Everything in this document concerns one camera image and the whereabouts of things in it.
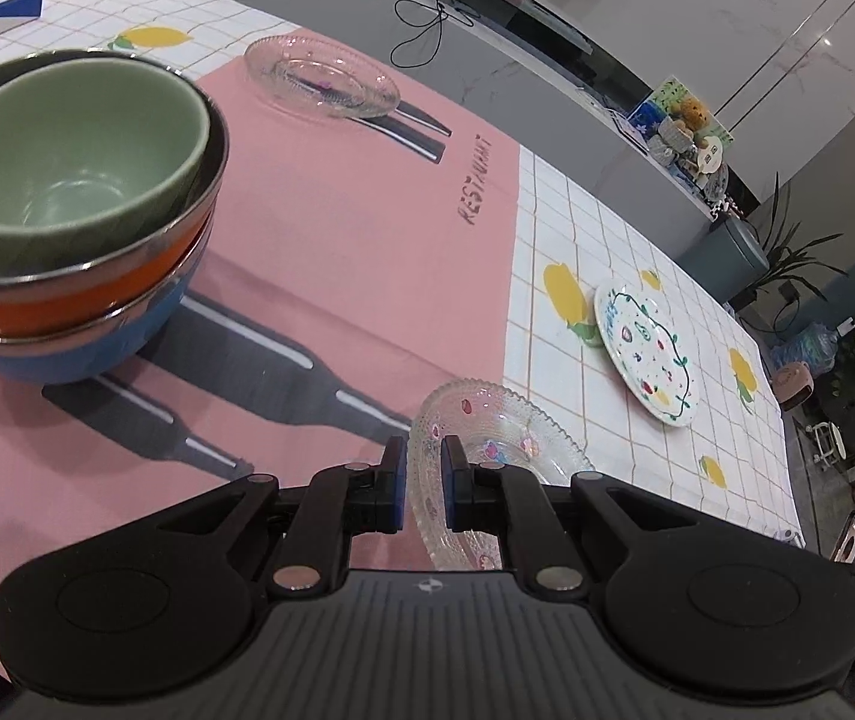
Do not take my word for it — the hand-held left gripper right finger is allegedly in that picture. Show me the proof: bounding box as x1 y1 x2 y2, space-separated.
438 435 706 593

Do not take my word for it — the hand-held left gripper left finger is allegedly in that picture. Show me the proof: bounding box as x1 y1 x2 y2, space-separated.
146 435 407 593

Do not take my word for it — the flower print glass plate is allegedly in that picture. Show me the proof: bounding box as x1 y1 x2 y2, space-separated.
406 381 597 571

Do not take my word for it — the white painted plate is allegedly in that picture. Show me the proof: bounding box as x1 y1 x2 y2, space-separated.
593 279 700 428

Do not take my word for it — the blue steel bowl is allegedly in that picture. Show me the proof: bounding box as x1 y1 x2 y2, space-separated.
0 221 214 385

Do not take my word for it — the orange steel bowl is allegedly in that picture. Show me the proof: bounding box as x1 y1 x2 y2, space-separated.
0 49 229 338

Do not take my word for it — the plain clear glass plate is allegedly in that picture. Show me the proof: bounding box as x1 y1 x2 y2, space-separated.
245 36 403 121

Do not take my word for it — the green ceramic bowl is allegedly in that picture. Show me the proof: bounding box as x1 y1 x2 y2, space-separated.
0 60 212 275

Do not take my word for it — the pink stool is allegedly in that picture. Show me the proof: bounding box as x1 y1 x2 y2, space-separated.
772 361 814 412

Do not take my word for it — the checked pink white tablecloth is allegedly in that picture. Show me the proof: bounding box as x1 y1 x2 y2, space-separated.
0 0 807 616

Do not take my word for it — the large water bottle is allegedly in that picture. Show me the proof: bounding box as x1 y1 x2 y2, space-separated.
768 321 841 376

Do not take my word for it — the grey trash bin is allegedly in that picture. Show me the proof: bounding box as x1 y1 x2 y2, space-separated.
674 216 771 305

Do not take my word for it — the long-leaf potted plant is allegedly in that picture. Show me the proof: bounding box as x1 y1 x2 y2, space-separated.
746 172 852 331

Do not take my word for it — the decorative patterned plate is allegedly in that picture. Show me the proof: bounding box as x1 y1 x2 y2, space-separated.
697 165 732 202

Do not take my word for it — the white basket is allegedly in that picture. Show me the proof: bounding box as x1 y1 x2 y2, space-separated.
656 120 698 166

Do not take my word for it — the small blue box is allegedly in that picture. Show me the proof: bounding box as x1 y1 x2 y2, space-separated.
628 101 661 140

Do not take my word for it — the black cable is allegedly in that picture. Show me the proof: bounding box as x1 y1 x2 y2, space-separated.
389 0 473 70

